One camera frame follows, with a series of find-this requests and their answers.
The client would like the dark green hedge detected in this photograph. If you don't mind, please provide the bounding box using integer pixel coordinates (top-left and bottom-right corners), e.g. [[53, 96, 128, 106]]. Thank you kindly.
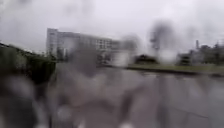
[[0, 42, 58, 86]]

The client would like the pale multi-storey building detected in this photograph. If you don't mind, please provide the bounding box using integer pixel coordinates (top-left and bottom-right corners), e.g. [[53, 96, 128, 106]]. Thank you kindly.
[[45, 27, 138, 66]]

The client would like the row of trees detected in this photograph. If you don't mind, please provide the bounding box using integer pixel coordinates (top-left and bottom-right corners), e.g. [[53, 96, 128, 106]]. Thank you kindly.
[[176, 39, 224, 66]]

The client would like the dark bush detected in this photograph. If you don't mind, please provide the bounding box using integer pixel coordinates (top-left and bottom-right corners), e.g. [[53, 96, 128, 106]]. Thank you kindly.
[[134, 54, 160, 66]]

